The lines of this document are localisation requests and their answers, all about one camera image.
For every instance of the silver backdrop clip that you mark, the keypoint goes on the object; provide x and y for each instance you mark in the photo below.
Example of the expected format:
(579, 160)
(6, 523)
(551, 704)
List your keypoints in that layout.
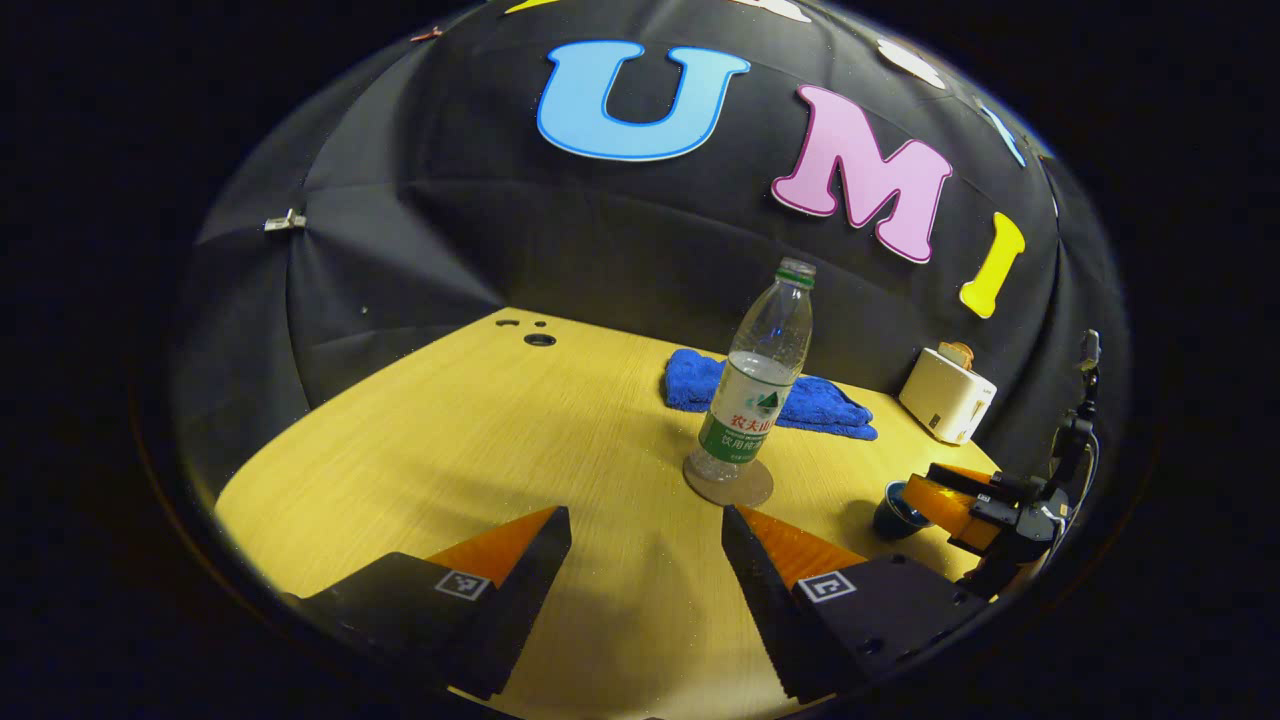
(285, 220)

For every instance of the white toaster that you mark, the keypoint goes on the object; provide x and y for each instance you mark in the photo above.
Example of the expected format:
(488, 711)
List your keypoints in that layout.
(945, 395)

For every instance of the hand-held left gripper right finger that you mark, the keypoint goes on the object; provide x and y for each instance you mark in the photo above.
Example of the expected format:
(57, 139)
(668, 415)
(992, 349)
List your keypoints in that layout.
(765, 590)

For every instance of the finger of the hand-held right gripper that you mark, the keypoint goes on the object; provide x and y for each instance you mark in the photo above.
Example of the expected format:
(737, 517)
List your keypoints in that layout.
(955, 510)
(970, 478)

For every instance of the dark blue teacup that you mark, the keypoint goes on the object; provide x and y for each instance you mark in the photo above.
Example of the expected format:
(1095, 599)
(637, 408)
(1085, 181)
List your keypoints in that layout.
(893, 522)

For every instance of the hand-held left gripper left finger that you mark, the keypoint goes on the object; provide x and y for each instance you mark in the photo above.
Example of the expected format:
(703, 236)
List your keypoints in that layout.
(525, 580)

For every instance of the black backdrop cloth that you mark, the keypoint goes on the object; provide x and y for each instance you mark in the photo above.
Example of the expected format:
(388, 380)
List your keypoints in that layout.
(600, 250)

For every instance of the blue folded towel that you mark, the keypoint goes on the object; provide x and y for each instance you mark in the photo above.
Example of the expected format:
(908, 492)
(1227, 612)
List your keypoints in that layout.
(690, 385)

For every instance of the clear plastic water bottle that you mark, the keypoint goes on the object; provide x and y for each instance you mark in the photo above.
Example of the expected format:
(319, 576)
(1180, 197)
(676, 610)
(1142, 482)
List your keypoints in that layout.
(745, 400)

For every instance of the brown toast slice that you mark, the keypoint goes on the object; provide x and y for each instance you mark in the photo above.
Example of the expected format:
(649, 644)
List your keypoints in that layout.
(957, 352)

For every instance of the brown round coaster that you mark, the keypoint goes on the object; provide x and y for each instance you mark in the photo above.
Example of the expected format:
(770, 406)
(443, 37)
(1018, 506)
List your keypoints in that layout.
(745, 490)

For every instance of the pink backdrop clip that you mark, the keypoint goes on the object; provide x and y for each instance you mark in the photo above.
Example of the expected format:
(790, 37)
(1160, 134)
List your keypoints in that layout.
(425, 33)

